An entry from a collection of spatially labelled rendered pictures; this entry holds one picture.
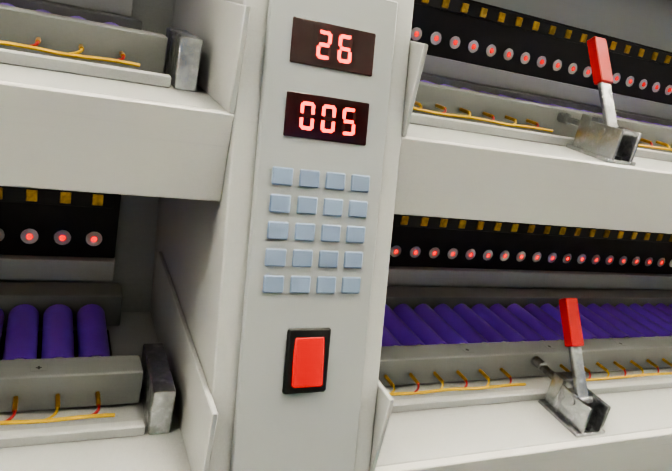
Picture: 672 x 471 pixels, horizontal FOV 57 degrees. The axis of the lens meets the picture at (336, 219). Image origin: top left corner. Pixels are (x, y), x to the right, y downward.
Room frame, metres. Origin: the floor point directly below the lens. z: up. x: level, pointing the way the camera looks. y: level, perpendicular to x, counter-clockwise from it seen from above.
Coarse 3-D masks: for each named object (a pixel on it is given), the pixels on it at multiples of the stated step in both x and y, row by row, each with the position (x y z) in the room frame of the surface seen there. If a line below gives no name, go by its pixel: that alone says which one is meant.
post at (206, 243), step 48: (240, 0) 0.30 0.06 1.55; (240, 96) 0.30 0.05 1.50; (240, 144) 0.30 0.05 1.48; (240, 192) 0.30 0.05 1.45; (384, 192) 0.33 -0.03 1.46; (192, 240) 0.36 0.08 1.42; (240, 240) 0.30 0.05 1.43; (384, 240) 0.34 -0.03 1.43; (192, 288) 0.35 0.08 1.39; (240, 288) 0.30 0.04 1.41; (384, 288) 0.34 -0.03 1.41; (192, 336) 0.34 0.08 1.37; (240, 336) 0.30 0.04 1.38
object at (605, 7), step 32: (160, 0) 0.47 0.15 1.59; (480, 0) 0.60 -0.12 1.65; (512, 0) 0.62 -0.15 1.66; (544, 0) 0.64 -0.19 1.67; (576, 0) 0.65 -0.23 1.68; (608, 0) 0.67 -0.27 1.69; (640, 0) 0.69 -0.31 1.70; (160, 32) 0.47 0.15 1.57; (608, 32) 0.68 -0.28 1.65; (640, 32) 0.70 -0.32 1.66; (128, 224) 0.47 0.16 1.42; (128, 256) 0.47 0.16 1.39; (128, 288) 0.47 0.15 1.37; (576, 288) 0.67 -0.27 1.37; (608, 288) 0.69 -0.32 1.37
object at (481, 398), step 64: (448, 256) 0.57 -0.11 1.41; (512, 256) 0.60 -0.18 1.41; (576, 256) 0.63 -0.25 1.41; (640, 256) 0.67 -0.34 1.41; (384, 320) 0.49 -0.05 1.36; (448, 320) 0.52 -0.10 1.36; (512, 320) 0.54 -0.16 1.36; (576, 320) 0.45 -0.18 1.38; (640, 320) 0.61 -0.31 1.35; (384, 384) 0.42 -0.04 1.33; (448, 384) 0.45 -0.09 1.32; (512, 384) 0.45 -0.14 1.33; (576, 384) 0.43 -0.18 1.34; (640, 384) 0.50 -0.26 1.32; (384, 448) 0.36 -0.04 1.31; (448, 448) 0.38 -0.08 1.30; (512, 448) 0.39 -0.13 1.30; (576, 448) 0.41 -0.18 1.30; (640, 448) 0.44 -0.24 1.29
